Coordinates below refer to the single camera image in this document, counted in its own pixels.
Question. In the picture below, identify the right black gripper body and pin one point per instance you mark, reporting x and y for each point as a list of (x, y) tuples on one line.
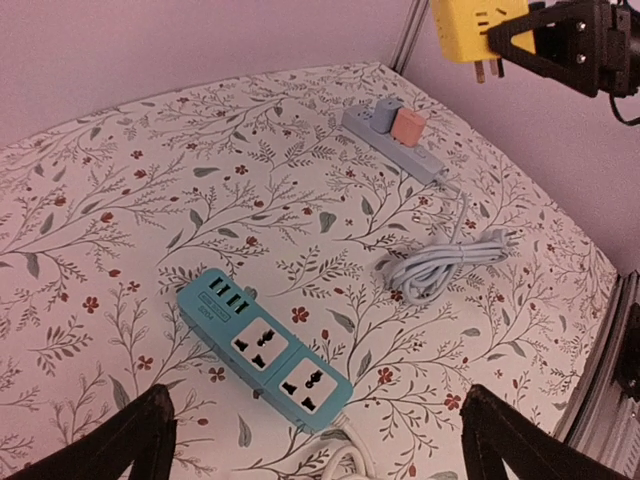
[(619, 75)]

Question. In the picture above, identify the grey-blue power strip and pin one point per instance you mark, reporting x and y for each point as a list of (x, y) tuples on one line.
[(415, 161)]

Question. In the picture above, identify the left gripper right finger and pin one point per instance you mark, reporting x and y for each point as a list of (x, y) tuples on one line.
[(497, 438)]

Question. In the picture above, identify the aluminium front rail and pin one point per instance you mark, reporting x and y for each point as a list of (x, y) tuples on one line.
[(601, 419)]

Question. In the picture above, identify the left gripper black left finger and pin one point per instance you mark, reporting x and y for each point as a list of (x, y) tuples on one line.
[(140, 439)]

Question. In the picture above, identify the yellow cube socket adapter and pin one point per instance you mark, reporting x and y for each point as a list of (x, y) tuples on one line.
[(462, 27)]

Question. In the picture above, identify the pink plug adapter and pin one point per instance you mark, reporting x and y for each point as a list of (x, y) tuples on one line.
[(407, 127)]

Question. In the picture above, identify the light blue plug adapter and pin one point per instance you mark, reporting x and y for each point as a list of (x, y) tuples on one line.
[(384, 115)]

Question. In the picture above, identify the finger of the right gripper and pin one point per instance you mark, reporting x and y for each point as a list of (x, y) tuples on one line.
[(565, 42)]

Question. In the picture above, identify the floral table cloth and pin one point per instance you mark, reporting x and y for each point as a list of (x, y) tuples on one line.
[(414, 292)]

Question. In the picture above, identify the right aluminium corner post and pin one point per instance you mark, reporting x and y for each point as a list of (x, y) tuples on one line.
[(409, 35)]

